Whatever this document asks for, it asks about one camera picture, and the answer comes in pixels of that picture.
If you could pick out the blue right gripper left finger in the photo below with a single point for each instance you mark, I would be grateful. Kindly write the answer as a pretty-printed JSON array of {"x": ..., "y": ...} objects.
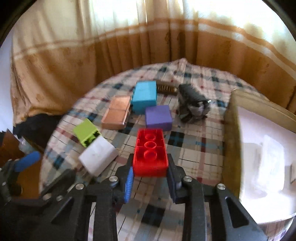
[{"x": 129, "y": 185}]

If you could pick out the red toy brick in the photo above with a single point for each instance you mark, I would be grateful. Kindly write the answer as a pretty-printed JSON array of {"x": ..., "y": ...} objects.
[{"x": 150, "y": 156}]

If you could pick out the gold metal tray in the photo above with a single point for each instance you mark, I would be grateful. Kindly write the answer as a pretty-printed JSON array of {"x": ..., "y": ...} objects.
[{"x": 259, "y": 163}]

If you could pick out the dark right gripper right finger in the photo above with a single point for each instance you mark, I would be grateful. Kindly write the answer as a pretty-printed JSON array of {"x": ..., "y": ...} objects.
[{"x": 174, "y": 182}]

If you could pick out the green toy brick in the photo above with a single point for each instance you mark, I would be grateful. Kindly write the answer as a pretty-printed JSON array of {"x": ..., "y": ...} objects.
[{"x": 86, "y": 132}]

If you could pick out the purple block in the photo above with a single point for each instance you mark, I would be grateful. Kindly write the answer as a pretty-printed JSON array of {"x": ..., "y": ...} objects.
[{"x": 158, "y": 117}]

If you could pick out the plaid tablecloth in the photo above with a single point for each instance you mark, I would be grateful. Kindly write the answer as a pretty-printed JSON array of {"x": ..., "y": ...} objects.
[{"x": 197, "y": 147}]

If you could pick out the brown comb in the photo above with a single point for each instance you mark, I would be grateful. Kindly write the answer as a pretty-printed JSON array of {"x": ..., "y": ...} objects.
[{"x": 167, "y": 88}]

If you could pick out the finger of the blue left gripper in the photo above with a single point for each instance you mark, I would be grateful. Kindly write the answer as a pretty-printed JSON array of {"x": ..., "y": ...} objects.
[{"x": 27, "y": 161}]

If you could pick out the blue toy brick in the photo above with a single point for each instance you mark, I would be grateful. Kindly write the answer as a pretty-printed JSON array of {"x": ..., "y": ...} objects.
[{"x": 144, "y": 95}]

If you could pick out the copper pink case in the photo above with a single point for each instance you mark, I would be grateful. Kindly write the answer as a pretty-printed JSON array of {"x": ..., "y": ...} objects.
[{"x": 117, "y": 114}]

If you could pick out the white box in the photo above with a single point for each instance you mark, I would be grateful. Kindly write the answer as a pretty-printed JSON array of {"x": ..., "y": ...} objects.
[{"x": 97, "y": 156}]

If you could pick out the beige orange curtain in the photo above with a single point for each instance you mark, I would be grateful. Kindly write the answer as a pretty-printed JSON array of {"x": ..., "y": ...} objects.
[{"x": 62, "y": 49}]

